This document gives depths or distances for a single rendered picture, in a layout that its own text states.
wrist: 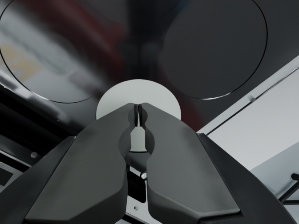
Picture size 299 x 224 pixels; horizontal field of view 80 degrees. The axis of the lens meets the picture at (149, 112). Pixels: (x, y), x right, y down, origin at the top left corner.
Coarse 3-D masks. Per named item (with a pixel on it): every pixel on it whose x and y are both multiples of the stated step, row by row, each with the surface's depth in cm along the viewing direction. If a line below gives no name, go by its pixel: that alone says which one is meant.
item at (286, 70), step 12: (276, 72) 19; (288, 72) 19; (264, 84) 20; (276, 84) 19; (252, 96) 20; (228, 108) 21; (240, 108) 21; (216, 120) 22; (204, 132) 22; (144, 180) 26
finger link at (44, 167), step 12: (60, 144) 8; (48, 156) 7; (60, 156) 7; (36, 168) 7; (48, 168) 7; (24, 180) 6; (36, 180) 6; (0, 192) 6; (12, 192) 6; (24, 192) 6; (36, 192) 6; (0, 204) 5; (12, 204) 5; (24, 204) 5; (0, 216) 5; (12, 216) 5; (24, 216) 5
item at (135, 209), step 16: (0, 96) 22; (16, 96) 23; (32, 112) 23; (0, 128) 19; (48, 128) 25; (64, 128) 25; (0, 144) 18; (16, 144) 19; (32, 144) 20; (0, 160) 18; (16, 160) 18; (32, 160) 19; (128, 176) 30; (144, 192) 29; (128, 208) 24; (144, 208) 26
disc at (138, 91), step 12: (120, 84) 19; (132, 84) 19; (144, 84) 19; (156, 84) 19; (108, 96) 20; (120, 96) 20; (132, 96) 20; (144, 96) 20; (156, 96) 20; (168, 96) 20; (108, 108) 20; (168, 108) 21; (132, 132) 22; (144, 132) 22; (132, 144) 23; (144, 144) 23
